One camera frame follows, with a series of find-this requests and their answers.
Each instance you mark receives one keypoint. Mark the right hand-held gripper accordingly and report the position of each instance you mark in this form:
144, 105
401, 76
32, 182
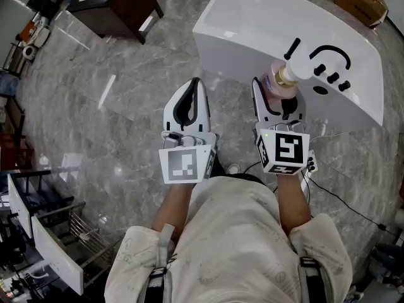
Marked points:
288, 150

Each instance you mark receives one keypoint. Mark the black trousers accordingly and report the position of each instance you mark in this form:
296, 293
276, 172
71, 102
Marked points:
251, 178

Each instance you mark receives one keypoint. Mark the person's right forearm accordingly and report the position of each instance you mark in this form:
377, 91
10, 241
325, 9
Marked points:
292, 200

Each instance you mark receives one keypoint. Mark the black faucet knob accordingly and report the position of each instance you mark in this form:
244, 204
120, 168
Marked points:
319, 70
344, 86
333, 77

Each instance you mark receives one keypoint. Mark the white bathtub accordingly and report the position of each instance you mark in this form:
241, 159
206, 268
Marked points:
252, 21

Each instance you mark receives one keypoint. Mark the person's left forearm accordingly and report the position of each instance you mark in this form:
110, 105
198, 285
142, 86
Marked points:
172, 207

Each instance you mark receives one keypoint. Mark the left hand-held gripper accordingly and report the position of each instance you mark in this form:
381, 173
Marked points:
183, 166

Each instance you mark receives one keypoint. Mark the black arched faucet spout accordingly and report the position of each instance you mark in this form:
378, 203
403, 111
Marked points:
334, 48

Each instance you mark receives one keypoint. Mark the orange box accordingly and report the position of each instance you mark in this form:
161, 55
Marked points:
27, 30

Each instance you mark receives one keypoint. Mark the white power strip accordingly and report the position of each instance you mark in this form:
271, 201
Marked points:
312, 161

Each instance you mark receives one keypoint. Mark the pink bottle with white pump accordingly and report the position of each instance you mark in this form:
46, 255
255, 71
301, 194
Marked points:
281, 90

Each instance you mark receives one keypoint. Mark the beige printed t-shirt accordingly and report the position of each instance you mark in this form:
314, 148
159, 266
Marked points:
233, 232

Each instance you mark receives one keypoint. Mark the dark wooden vanity cabinet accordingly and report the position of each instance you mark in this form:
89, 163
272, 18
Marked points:
126, 8

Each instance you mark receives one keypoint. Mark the white drawer front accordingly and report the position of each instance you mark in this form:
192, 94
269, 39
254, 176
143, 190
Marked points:
57, 257
19, 204

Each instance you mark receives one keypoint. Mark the white shoe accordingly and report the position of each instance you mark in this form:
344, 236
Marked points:
233, 168

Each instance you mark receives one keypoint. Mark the black flat screen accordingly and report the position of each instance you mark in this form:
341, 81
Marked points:
42, 3

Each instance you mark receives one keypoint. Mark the small white round appliance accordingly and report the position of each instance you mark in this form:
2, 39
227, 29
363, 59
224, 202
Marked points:
29, 51

